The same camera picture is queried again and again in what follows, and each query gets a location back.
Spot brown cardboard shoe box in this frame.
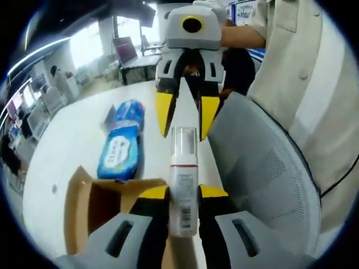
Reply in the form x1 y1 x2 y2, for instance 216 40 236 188
63 165 180 269

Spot person's dark trousers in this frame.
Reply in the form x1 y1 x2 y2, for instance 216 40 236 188
221 46 256 98

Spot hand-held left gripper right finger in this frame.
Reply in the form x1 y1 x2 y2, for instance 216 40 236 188
197 183 284 269

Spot dark monitor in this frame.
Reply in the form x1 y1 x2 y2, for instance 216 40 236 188
141 1 157 27

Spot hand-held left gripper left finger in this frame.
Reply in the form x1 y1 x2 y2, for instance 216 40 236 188
54 184 172 269

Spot monitor on black stand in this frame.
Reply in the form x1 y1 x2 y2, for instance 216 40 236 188
112 36 138 68

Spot blue framed wall poster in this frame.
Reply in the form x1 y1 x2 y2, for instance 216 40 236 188
224 0 259 19

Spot black cable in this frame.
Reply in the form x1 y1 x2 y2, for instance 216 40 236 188
319 151 359 197

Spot grey mesh office chair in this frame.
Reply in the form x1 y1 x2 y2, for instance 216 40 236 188
207 91 322 269

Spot light blue wet wipes pack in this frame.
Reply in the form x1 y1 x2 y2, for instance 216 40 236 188
96 131 145 180

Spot dark blue patterned soft pack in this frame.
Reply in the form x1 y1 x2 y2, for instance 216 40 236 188
114 100 145 132

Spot white pump bottle clear cap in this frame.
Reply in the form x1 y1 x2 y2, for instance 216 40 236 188
169 126 200 238

